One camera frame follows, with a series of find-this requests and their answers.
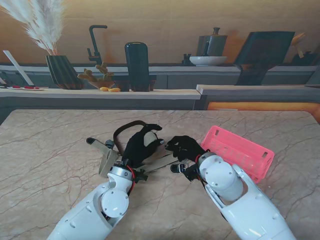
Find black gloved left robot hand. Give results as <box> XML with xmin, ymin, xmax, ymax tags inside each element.
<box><xmin>121</xmin><ymin>123</ymin><xmax>165</xmax><ymax>169</ymax></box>

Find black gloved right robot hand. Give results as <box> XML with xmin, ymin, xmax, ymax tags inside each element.
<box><xmin>165</xmin><ymin>135</ymin><xmax>207</xmax><ymax>163</ymax></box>

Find beige woven belt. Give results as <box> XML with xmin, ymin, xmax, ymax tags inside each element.
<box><xmin>86</xmin><ymin>131</ymin><xmax>178</xmax><ymax>178</ymax></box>

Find dark woven belt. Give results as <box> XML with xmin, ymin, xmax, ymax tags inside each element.
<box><xmin>112</xmin><ymin>120</ymin><xmax>148</xmax><ymax>158</ymax></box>

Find pink plastic storage basket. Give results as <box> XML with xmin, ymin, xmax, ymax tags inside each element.
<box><xmin>200</xmin><ymin>125</ymin><xmax>275</xmax><ymax>185</ymax></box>

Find small black ornament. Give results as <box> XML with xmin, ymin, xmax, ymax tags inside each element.
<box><xmin>181</xmin><ymin>53</ymin><xmax>193</xmax><ymax>67</ymax></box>

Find tall black appliance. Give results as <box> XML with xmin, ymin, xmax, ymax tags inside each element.
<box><xmin>115</xmin><ymin>41</ymin><xmax>158</xmax><ymax>93</ymax></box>

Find white speckled bowl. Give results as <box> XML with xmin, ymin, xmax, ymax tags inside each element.
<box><xmin>188</xmin><ymin>55</ymin><xmax>228</xmax><ymax>67</ymax></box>

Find dark ribbed vase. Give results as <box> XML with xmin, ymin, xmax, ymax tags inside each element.
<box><xmin>45</xmin><ymin>54</ymin><xmax>85</xmax><ymax>90</ymax></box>

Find black kitchen faucet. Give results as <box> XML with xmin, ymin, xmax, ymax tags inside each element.
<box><xmin>86</xmin><ymin>24</ymin><xmax>108</xmax><ymax>66</ymax></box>

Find plate with red chillies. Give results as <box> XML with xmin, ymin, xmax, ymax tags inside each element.
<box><xmin>6</xmin><ymin>85</ymin><xmax>45</xmax><ymax>91</ymax></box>

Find white slanted board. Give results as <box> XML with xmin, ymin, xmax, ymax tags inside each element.
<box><xmin>2</xmin><ymin>49</ymin><xmax>34</xmax><ymax>86</ymax></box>

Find dark utensil holder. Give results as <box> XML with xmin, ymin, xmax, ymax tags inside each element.
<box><xmin>291</xmin><ymin>51</ymin><xmax>316</xmax><ymax>67</ymax></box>

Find white pampas grass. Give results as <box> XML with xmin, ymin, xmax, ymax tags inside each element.
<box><xmin>0</xmin><ymin>0</ymin><xmax>65</xmax><ymax>56</ymax></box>

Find yellow wooden utensil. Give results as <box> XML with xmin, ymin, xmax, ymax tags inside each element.
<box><xmin>290</xmin><ymin>32</ymin><xmax>307</xmax><ymax>59</ymax></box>

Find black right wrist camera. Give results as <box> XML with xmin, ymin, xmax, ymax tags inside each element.
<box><xmin>170</xmin><ymin>161</ymin><xmax>201</xmax><ymax>182</ymax></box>

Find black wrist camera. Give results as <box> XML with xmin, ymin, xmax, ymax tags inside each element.
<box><xmin>132</xmin><ymin>168</ymin><xmax>149</xmax><ymax>182</ymax></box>
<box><xmin>170</xmin><ymin>161</ymin><xmax>201</xmax><ymax>182</ymax></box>

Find left arm red black cables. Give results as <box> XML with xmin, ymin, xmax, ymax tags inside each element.
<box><xmin>124</xmin><ymin>164</ymin><xmax>136</xmax><ymax>198</ymax></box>

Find arm red black cables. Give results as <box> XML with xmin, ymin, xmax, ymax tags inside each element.
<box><xmin>197</xmin><ymin>154</ymin><xmax>208</xmax><ymax>187</ymax></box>
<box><xmin>124</xmin><ymin>164</ymin><xmax>136</xmax><ymax>198</ymax></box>

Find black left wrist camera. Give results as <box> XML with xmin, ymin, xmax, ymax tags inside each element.
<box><xmin>132</xmin><ymin>168</ymin><xmax>149</xmax><ymax>182</ymax></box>

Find right arm red black cables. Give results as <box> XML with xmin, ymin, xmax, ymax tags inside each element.
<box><xmin>197</xmin><ymin>154</ymin><xmax>208</xmax><ymax>187</ymax></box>

